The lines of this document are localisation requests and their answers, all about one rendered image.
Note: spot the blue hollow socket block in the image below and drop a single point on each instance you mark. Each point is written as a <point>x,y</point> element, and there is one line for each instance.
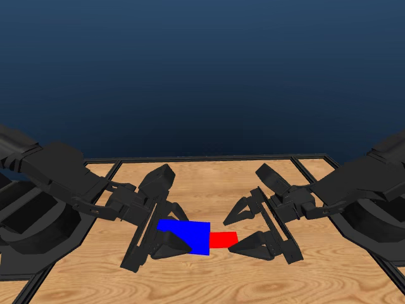
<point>193,234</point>

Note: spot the thin red peg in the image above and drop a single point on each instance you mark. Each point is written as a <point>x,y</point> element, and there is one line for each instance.
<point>223,240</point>

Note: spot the black table frame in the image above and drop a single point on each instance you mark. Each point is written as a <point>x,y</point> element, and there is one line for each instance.
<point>221,157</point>

